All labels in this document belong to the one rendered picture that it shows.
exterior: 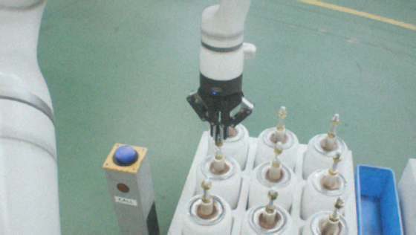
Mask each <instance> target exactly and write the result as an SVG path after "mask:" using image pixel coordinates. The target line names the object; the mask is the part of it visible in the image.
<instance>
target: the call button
mask: <svg viewBox="0 0 416 235"><path fill-rule="evenodd" d="M114 155H115V158H116V159H117V160H119V161H120V162H128V161H131V160H132V159H133V157H134V156H135V151H134V147H132V146H129V145H122V146H120V147H118V148H117V149H116V150H115V152H114Z"/></svg>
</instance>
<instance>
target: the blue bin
mask: <svg viewBox="0 0 416 235"><path fill-rule="evenodd" d="M354 193H355V203H356V215H357V218H356V220H357V235H403V226H402V220H401V215H400V204H399V201H398V200H399V199H398V195H397V185H396V181H395V175H394V171H393V170H391V169H389V168H386V167H376V166H371V165H363V164H359V165H357V166H356V169H355V177H354Z"/></svg>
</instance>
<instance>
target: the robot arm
mask: <svg viewBox="0 0 416 235"><path fill-rule="evenodd" d="M251 1H252V0H221V2H220V5H214V6H211V7H208V8H206V9H205V10H204V11H203V13H202V15H201V46H200V52H199V82H200V85H199V87H198V90H197V91H194V90H192V91H191V92H190V94H189V96H188V97H187V99H186V100H187V101H188V103H189V104H190V105H191V106H192V108H193V110H194V111H195V113H196V114H197V115H198V117H199V118H200V119H201V120H202V121H203V122H205V121H207V122H209V124H210V135H211V137H213V138H212V139H213V140H214V141H217V136H218V134H219V133H220V142H223V141H224V140H226V138H227V136H228V134H229V126H230V127H231V128H235V127H236V126H237V125H239V124H240V123H241V122H242V121H243V120H245V119H246V118H247V117H248V116H249V115H250V114H251V113H252V110H253V108H254V106H255V104H254V103H253V102H249V103H248V102H247V101H246V100H245V99H244V92H243V91H242V81H243V61H244V59H252V58H254V57H255V56H256V47H255V46H254V45H253V44H248V43H243V38H244V22H245V18H246V15H247V12H248V10H249V7H250V4H251ZM47 2H48V0H0V235H61V231H60V218H59V189H58V167H57V162H56V135H55V123H54V117H53V105H52V102H51V97H50V93H49V91H48V87H47V85H46V83H45V80H44V78H43V76H42V73H41V72H40V70H39V66H38V63H37V55H36V49H37V45H38V38H39V26H40V23H41V20H42V15H43V13H44V9H45V6H46V4H47ZM239 104H241V107H240V111H239V112H237V113H236V114H235V115H234V116H233V117H230V112H231V111H232V110H233V109H234V108H235V107H236V106H238V105H239ZM220 112H221V120H219V118H220ZM220 123H221V127H220Z"/></svg>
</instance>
